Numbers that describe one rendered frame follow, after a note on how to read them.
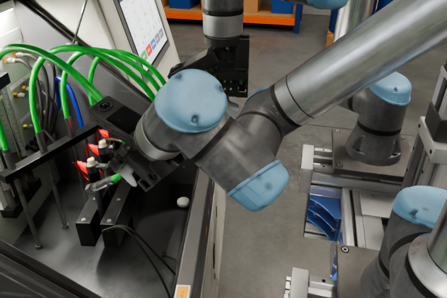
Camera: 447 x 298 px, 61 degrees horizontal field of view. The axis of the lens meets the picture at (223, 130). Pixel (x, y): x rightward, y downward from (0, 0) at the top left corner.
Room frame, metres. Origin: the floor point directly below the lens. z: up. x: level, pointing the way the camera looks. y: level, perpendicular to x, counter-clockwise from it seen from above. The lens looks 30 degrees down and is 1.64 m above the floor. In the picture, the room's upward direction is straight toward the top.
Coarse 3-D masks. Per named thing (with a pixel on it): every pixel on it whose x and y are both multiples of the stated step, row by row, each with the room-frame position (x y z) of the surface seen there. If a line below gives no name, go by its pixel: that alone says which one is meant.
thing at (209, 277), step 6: (210, 222) 0.89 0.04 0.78; (210, 228) 0.88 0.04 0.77; (210, 234) 0.88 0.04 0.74; (210, 240) 0.87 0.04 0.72; (210, 246) 0.87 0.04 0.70; (210, 252) 0.87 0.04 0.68; (210, 258) 0.86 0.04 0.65; (210, 264) 0.86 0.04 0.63; (204, 270) 0.71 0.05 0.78; (210, 270) 0.85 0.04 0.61; (204, 276) 0.70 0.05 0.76; (210, 276) 0.85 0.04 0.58; (204, 282) 0.70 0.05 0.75; (210, 282) 0.84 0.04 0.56; (204, 288) 0.69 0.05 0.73; (210, 288) 0.84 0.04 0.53; (204, 294) 0.69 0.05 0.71; (210, 294) 0.83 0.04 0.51
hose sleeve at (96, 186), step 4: (108, 176) 0.61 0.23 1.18; (100, 180) 0.61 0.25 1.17; (104, 180) 0.60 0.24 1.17; (108, 180) 0.60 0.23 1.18; (92, 184) 0.62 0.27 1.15; (96, 184) 0.61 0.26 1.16; (100, 184) 0.61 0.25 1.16; (104, 184) 0.60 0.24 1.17; (108, 184) 0.60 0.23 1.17; (112, 184) 0.60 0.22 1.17; (92, 188) 0.62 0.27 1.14; (96, 188) 0.61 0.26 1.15; (100, 188) 0.61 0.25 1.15
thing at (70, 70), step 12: (12, 48) 0.68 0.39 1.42; (24, 48) 0.66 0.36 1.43; (36, 48) 0.65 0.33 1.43; (0, 60) 0.71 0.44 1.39; (48, 60) 0.64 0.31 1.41; (60, 60) 0.63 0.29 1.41; (72, 72) 0.62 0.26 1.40; (84, 84) 0.60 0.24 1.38; (96, 96) 0.59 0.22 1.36; (0, 120) 0.74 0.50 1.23; (0, 132) 0.74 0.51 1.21
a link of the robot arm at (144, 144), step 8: (144, 112) 0.45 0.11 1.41; (136, 128) 0.46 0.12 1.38; (136, 136) 0.45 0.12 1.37; (144, 136) 0.43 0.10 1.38; (144, 144) 0.43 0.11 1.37; (144, 152) 0.44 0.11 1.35; (152, 152) 0.43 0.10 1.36; (160, 152) 0.42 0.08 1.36; (168, 152) 0.42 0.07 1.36; (176, 152) 0.43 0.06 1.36
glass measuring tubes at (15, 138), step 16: (0, 80) 0.86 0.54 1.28; (0, 96) 0.87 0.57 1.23; (0, 112) 0.83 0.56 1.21; (16, 128) 0.87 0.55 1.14; (0, 144) 0.80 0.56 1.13; (16, 144) 0.87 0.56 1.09; (0, 160) 0.80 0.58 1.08; (16, 160) 0.83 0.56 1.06; (32, 176) 0.87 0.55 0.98; (0, 192) 0.76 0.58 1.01; (16, 192) 0.80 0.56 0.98; (32, 192) 0.84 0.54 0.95; (0, 208) 0.75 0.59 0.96; (16, 208) 0.76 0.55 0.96
